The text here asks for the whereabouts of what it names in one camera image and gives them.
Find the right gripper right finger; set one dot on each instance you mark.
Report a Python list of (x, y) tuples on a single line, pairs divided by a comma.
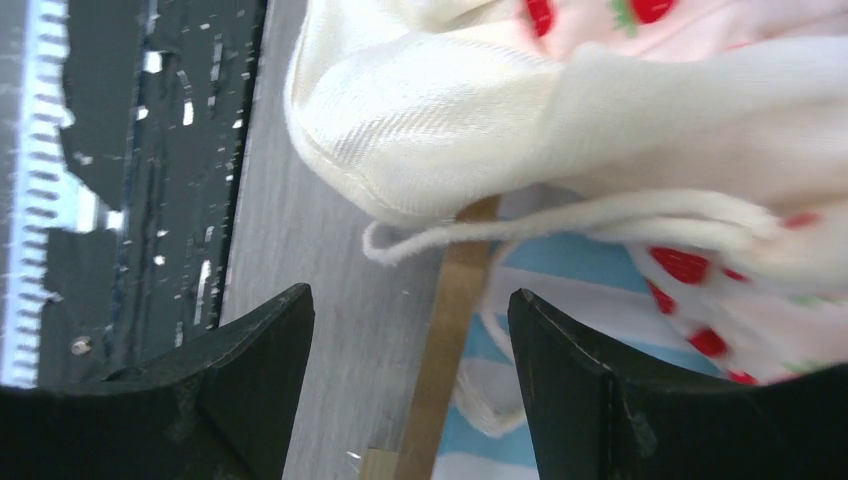
[(676, 411)]

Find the strawberry print ruffled blanket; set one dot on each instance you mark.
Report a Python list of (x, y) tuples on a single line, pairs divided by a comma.
[(707, 137)]

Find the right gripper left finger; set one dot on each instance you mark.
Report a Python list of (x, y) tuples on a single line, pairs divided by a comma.
[(221, 406)]

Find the blue striped mattress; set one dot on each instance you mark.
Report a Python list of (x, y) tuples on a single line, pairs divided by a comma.
[(487, 434)]

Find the wooden pet bed frame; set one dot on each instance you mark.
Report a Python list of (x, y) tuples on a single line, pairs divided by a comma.
[(459, 286)]

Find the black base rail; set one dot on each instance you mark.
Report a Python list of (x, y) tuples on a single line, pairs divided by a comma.
[(123, 132)]

